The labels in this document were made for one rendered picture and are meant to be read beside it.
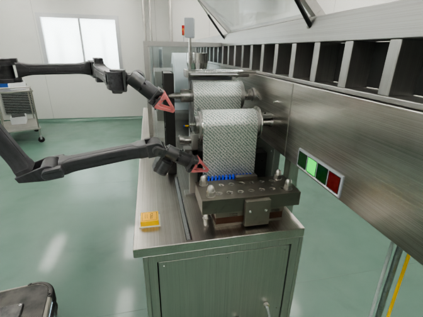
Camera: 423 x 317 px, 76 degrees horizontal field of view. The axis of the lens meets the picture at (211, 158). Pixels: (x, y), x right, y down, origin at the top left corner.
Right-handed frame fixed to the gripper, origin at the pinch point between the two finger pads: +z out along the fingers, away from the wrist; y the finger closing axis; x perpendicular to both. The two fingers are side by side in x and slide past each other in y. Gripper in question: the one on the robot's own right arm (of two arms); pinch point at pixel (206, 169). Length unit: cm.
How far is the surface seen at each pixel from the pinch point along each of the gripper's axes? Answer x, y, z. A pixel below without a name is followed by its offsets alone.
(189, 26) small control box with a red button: 53, -57, -30
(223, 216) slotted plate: -8.5, 18.9, 8.6
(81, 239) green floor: -136, -107, -22
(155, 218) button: -23.8, 12.0, -12.7
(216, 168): 2.3, 0.3, 3.5
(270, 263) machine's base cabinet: -17.1, 25.6, 35.3
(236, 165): 7.6, 0.3, 11.0
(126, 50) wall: 6, -556, -82
